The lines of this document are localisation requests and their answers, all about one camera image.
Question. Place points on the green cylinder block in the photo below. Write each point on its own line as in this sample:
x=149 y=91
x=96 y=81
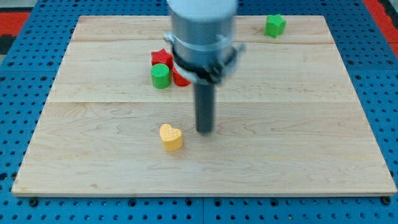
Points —
x=160 y=74

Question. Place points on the grey cylindrical robot arm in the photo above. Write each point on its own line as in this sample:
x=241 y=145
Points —
x=202 y=39

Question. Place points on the red star block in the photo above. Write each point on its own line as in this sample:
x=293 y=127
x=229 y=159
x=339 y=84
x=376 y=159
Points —
x=162 y=56

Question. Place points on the yellow heart block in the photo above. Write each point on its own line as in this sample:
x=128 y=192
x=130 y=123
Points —
x=172 y=138

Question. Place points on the green star block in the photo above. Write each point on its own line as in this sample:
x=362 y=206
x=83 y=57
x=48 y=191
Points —
x=275 y=25

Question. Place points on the light wooden board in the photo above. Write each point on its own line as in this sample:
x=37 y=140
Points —
x=288 y=123

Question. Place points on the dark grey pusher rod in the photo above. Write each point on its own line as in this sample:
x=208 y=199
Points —
x=204 y=97

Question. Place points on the red round block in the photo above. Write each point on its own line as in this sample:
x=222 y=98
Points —
x=178 y=79

